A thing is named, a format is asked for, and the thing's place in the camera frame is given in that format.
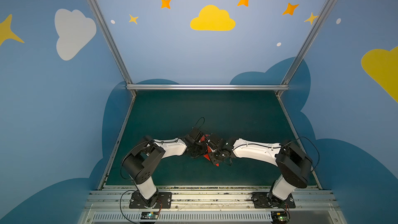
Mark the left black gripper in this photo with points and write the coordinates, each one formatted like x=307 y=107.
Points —
x=201 y=141

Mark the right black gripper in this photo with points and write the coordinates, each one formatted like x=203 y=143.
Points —
x=216 y=148

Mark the red square paper sheet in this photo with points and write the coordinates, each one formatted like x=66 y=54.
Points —
x=205 y=155

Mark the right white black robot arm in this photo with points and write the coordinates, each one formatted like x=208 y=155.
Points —
x=294 y=164

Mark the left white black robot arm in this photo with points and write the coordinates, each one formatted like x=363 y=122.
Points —
x=142 y=160

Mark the left green circuit board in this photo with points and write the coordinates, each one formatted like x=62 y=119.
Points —
x=149 y=216

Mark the green circuit board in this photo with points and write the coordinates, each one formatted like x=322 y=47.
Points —
x=279 y=217
x=149 y=216

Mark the right green circuit board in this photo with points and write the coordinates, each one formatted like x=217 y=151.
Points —
x=279 y=217

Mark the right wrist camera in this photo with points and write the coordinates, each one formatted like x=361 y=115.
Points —
x=214 y=141

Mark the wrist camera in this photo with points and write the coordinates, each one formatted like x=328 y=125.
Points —
x=194 y=136
x=214 y=141

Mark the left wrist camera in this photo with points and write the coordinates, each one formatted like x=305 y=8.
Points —
x=194 y=136

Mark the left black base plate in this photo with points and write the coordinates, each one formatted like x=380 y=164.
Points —
x=160 y=199

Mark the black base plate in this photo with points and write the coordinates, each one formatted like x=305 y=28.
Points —
x=160 y=199
x=267 y=200

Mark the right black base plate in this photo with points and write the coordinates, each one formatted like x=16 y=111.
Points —
x=267 y=200

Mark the aluminium frame horizontal bar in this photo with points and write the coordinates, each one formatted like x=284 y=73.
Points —
x=208 y=87

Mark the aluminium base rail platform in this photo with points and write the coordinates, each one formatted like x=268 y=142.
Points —
x=210 y=205

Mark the left aluminium frame post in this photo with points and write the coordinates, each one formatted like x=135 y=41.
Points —
x=95 y=8

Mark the aluminium frame post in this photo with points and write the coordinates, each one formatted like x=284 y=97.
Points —
x=310 y=38
x=95 y=8

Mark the right aluminium frame post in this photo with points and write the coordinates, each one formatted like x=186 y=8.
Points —
x=310 y=38

